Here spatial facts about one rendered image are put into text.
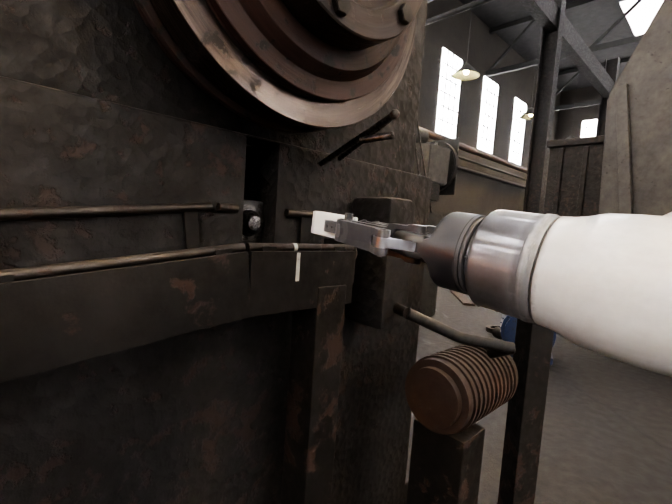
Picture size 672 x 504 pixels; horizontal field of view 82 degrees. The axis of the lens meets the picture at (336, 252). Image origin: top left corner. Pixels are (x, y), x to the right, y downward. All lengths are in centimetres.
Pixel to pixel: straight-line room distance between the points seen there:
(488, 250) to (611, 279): 8
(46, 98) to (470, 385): 68
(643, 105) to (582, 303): 296
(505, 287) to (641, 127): 290
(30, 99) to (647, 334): 57
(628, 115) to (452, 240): 291
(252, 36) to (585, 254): 41
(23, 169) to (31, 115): 6
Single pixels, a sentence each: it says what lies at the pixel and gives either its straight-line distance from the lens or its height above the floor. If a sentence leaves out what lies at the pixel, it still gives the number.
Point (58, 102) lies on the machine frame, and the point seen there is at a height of 86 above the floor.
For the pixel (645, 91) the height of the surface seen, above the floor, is 170.
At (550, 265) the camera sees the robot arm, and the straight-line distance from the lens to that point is 31.
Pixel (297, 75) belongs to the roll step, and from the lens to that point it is 55.
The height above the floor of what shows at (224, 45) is 94.
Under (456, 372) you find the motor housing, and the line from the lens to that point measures 68.
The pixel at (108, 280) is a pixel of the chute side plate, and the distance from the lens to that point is 44.
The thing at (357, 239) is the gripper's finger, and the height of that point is 73.
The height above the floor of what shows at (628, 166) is 123.
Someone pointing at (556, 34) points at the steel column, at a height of 491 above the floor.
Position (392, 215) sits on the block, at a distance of 69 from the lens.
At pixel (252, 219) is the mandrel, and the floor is 74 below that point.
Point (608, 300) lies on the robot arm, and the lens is 30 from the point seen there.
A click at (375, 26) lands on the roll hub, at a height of 100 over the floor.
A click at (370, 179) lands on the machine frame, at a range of 80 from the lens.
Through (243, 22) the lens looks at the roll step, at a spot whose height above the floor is 97.
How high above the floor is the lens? 75
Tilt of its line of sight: 4 degrees down
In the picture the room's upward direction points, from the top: 4 degrees clockwise
